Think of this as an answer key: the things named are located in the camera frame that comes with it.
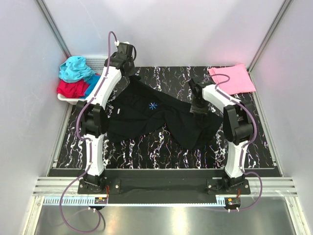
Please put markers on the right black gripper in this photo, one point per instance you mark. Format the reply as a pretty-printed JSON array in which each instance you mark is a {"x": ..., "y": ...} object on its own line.
[{"x": 193, "y": 109}]

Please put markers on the black t shirt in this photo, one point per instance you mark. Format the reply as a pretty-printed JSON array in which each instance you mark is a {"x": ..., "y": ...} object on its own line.
[{"x": 139, "y": 110}]

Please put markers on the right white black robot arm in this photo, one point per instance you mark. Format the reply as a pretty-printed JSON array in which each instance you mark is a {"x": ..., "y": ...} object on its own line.
[{"x": 239, "y": 128}]

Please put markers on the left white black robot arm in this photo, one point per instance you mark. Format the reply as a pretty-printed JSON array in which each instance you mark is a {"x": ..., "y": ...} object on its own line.
[{"x": 92, "y": 122}]

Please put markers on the black marble pattern mat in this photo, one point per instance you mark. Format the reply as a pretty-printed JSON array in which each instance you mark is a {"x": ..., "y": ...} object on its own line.
[{"x": 156, "y": 150}]

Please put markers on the folded pink t shirt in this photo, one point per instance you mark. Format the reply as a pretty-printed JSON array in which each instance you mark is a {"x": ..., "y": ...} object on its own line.
[{"x": 232, "y": 80}]

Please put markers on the right orange connector box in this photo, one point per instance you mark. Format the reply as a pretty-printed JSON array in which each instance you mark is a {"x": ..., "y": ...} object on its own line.
[{"x": 233, "y": 203}]

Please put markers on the orange connector box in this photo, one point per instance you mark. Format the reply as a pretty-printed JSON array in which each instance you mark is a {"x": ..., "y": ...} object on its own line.
[
  {"x": 101, "y": 200},
  {"x": 233, "y": 203}
]

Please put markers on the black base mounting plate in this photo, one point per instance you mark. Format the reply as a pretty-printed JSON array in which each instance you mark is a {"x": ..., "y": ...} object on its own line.
[{"x": 162, "y": 196}]

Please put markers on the white plastic basket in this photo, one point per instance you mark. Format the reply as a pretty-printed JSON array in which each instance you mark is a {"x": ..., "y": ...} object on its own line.
[{"x": 96, "y": 63}]

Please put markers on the red t shirt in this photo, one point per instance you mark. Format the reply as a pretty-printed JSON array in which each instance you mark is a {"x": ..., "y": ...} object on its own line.
[{"x": 72, "y": 90}]

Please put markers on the light blue t shirt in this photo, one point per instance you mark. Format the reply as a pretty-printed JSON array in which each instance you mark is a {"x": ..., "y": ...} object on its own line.
[{"x": 74, "y": 69}]

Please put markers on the left orange connector box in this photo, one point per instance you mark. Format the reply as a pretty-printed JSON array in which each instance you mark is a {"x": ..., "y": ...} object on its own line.
[{"x": 101, "y": 200}]

